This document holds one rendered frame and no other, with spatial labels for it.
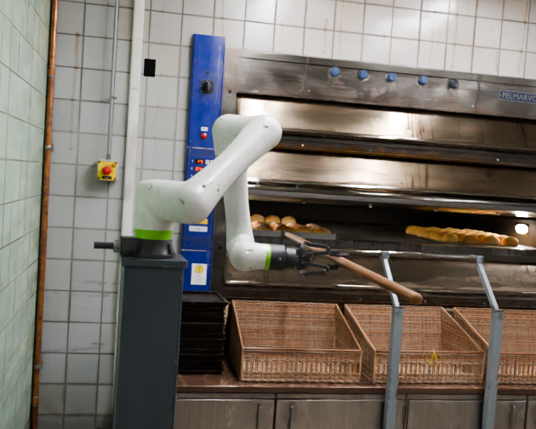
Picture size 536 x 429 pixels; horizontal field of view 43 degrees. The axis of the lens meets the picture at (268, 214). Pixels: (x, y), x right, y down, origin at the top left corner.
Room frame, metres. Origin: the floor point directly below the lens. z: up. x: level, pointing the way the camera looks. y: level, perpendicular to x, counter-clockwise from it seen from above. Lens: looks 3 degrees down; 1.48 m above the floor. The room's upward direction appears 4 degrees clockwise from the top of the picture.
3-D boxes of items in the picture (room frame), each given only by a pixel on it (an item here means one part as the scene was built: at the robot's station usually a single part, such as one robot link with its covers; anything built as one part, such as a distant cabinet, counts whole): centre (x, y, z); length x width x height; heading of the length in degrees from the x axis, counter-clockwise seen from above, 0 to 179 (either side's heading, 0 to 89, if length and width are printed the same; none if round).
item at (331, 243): (3.61, -0.68, 1.16); 1.80 x 0.06 x 0.04; 101
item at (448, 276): (3.59, -0.68, 1.02); 1.79 x 0.11 x 0.19; 101
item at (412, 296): (2.58, -0.25, 1.20); 1.71 x 0.03 x 0.03; 10
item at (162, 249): (2.19, 0.42, 1.23); 0.26 x 0.15 x 0.06; 105
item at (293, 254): (2.44, -0.11, 1.20); 0.09 x 0.07 x 0.08; 100
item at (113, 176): (3.26, 0.78, 1.46); 0.10 x 0.07 x 0.10; 101
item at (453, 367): (3.33, -0.74, 0.72); 0.56 x 0.49 x 0.28; 102
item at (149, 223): (2.20, 0.36, 1.36); 0.16 x 0.13 x 0.19; 50
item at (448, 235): (4.13, -1.17, 1.21); 0.61 x 0.48 x 0.06; 11
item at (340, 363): (3.21, -0.16, 0.72); 0.56 x 0.49 x 0.28; 100
